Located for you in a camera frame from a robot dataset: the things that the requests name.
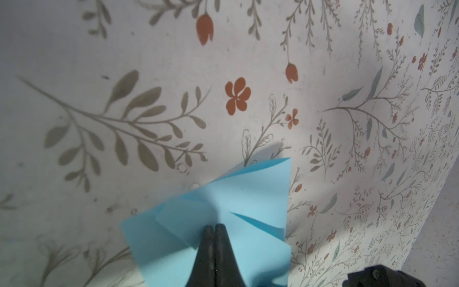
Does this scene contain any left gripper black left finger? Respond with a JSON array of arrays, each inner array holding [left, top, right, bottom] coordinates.
[[186, 226, 215, 287]]

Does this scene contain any light blue square paper sheet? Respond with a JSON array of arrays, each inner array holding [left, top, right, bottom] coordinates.
[[121, 159, 291, 287]]

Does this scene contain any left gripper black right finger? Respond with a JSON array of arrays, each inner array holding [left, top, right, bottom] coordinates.
[[214, 224, 246, 287]]

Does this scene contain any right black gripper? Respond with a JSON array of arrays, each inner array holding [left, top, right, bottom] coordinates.
[[342, 265, 426, 287]]

